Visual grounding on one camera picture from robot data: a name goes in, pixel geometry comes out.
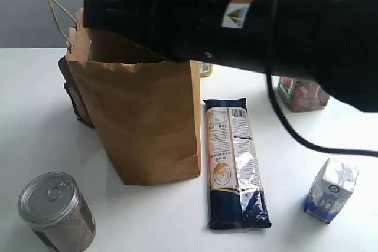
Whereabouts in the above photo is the brown paper bag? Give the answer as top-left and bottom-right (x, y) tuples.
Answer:
(64, 9), (202, 185)

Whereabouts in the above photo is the yellow bottle white cap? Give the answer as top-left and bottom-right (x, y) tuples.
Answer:
(198, 61), (213, 77)

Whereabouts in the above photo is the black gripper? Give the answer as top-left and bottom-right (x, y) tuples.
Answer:
(83, 0), (257, 65)

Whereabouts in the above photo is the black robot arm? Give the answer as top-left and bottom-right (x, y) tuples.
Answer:
(83, 0), (377, 112)

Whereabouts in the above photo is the dark brown package behind bag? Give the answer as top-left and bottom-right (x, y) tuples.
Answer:
(58, 57), (95, 129)

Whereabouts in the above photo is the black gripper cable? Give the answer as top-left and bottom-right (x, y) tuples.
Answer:
(203, 0), (378, 158)

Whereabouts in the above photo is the blue white milk carton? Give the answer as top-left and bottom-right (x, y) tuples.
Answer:
(304, 158), (359, 224)

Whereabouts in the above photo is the clear jar yellow lid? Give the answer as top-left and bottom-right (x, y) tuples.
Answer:
(278, 77), (330, 112)

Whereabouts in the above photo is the clear can metal lid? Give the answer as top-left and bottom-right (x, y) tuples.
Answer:
(18, 172), (96, 251)

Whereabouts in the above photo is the spaghetti pasta package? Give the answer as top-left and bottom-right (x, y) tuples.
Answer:
(204, 98), (271, 230)

